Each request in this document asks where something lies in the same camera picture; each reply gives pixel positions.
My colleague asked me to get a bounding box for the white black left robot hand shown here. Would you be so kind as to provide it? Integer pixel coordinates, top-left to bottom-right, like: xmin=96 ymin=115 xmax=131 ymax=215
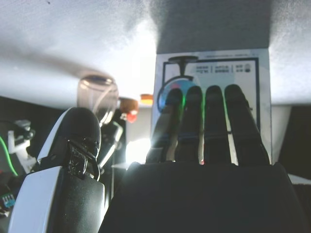
xmin=8 ymin=83 xmax=311 ymax=233

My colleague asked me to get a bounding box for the brown transparent spray bottle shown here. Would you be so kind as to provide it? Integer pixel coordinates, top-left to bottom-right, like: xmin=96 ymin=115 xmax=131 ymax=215
xmin=77 ymin=74 xmax=121 ymax=127

